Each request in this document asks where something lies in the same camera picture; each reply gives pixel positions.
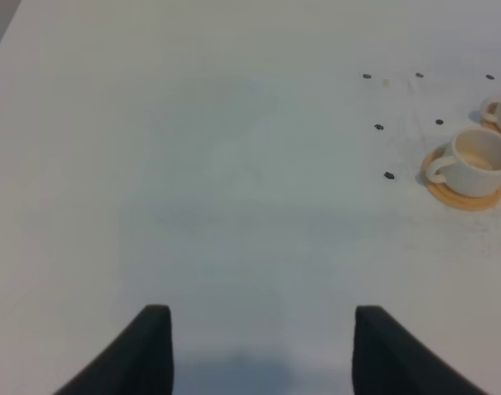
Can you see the white teacup front left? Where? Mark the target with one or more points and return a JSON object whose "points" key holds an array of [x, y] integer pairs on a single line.
{"points": [[470, 164]]}

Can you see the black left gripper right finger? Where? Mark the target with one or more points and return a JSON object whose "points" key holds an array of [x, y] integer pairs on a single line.
{"points": [[388, 359]]}

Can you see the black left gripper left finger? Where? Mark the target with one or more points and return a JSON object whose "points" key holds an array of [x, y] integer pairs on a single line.
{"points": [[140, 360]]}

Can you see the wooden coaster near teapot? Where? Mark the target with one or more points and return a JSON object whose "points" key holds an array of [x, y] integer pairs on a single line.
{"points": [[491, 126]]}

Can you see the wooden coaster front left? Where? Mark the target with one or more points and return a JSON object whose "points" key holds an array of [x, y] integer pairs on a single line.
{"points": [[451, 199]]}

